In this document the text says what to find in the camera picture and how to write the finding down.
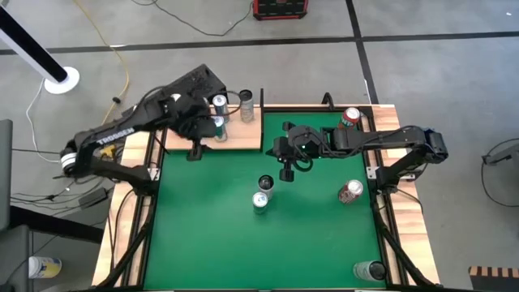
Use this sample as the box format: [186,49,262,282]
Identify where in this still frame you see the white yellow canister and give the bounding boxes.
[28,255,63,280]

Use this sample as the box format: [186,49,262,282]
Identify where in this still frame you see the black desk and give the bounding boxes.
[0,205,105,292]

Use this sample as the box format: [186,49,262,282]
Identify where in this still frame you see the wooden tray board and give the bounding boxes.
[164,88,267,152]

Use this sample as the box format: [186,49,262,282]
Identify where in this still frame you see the red Coca-Cola can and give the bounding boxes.
[337,179,365,204]

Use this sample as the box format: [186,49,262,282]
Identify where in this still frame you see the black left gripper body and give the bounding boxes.
[169,92,206,162]

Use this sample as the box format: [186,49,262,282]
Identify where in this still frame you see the grey cabinet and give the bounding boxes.
[0,119,13,232]

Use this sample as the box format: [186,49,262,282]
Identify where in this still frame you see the grey metal stand leg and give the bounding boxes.
[482,144,519,167]

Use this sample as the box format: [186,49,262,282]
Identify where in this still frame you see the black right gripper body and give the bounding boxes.
[280,121,324,183]

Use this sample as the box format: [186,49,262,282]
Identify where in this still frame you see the white cable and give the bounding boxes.
[25,79,66,164]

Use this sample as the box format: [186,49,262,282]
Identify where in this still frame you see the black cable loop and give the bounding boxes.
[480,137,519,208]

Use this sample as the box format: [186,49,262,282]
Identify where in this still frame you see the black perforated box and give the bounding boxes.
[121,63,230,122]

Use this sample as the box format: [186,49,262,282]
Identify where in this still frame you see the red black crate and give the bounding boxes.
[252,0,310,21]

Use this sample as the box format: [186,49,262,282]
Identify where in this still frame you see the black aluminium table frame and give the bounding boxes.
[97,92,437,292]

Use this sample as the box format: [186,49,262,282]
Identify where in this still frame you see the thin black floor cable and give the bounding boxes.
[11,148,62,156]

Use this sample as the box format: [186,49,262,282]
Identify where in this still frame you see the black white pole stand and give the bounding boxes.
[0,0,81,96]

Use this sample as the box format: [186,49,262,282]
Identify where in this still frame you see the green table mat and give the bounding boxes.
[144,111,386,290]

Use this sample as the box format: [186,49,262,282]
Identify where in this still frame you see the yellow cable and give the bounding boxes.
[72,0,131,127]

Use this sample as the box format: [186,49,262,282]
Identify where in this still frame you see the black power brick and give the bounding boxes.
[79,187,109,210]

